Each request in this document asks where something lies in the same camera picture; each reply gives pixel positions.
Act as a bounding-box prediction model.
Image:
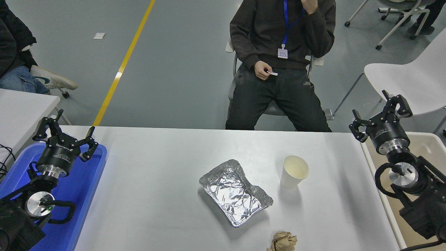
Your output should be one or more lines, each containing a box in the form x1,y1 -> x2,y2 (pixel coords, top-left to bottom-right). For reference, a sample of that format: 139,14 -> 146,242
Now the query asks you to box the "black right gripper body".
365,116 -> 411,154

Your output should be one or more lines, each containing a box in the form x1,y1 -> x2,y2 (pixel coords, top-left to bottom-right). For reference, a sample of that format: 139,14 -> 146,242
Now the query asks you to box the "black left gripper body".
36,137 -> 80,174

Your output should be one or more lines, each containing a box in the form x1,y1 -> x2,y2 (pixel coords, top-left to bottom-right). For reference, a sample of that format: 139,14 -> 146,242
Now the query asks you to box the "white paper cup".
280,155 -> 309,190

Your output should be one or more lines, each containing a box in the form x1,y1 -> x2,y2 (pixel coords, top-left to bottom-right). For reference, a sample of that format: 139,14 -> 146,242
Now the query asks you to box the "foil tray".
199,159 -> 274,228

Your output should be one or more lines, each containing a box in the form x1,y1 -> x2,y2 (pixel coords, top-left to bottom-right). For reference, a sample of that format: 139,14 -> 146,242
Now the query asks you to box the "person's right hand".
254,60 -> 274,81

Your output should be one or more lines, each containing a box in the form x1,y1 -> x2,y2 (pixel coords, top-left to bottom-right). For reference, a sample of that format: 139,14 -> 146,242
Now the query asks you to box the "person's left hand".
301,0 -> 319,15

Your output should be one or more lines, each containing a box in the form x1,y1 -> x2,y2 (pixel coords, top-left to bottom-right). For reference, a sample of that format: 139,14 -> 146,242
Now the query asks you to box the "white side table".
0,89 -> 61,168

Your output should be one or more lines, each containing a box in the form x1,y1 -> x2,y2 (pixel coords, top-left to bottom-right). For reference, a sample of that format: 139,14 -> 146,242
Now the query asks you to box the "white shell chair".
333,27 -> 446,135

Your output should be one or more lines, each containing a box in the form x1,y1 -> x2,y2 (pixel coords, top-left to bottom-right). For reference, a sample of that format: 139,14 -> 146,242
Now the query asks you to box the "white swivel chair with casters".
21,44 -> 72,126

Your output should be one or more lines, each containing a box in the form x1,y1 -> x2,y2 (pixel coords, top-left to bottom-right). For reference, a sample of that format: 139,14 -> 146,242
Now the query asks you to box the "large pale bin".
361,132 -> 446,251

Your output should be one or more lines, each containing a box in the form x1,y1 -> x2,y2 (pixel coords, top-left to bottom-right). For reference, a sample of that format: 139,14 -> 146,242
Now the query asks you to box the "blue plastic tray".
0,142 -> 108,251

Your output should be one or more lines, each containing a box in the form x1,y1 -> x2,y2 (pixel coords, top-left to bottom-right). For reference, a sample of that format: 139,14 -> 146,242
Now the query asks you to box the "yellow floor tape line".
92,0 -> 156,127

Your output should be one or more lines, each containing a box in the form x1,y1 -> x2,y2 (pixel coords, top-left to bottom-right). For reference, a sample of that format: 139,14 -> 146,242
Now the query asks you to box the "person in black trousers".
397,0 -> 446,35

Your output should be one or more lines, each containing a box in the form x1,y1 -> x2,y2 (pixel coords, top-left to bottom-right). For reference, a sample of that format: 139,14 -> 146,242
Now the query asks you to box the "white-legged office chair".
344,0 -> 436,50

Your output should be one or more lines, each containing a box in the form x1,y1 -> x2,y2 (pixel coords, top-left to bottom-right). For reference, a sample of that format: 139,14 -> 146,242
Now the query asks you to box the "person in blue jeans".
0,0 -> 50,94

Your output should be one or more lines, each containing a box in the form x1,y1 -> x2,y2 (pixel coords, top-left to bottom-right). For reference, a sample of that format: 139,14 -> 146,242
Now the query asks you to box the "crumpled tan paper ball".
267,231 -> 298,251

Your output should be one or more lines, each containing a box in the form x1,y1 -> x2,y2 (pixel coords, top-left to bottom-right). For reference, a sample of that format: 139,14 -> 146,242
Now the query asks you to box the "black cable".
0,144 -> 16,179

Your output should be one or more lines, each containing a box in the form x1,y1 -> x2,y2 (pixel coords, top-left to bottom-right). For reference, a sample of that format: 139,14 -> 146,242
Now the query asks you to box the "blue lanyard with badge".
277,0 -> 307,59

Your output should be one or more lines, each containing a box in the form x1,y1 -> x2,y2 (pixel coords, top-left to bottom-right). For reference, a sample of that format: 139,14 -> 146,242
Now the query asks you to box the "person with blue lanyard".
225,0 -> 337,132

